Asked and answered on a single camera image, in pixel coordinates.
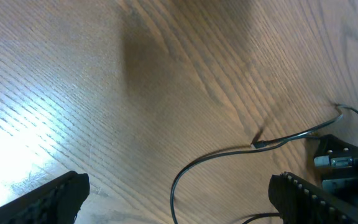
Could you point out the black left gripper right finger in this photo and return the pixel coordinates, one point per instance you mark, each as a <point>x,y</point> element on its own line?
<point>299,201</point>

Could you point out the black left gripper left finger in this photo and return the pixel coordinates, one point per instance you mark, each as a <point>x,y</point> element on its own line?
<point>57,201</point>

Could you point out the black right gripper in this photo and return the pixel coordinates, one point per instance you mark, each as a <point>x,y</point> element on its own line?
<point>336,163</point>

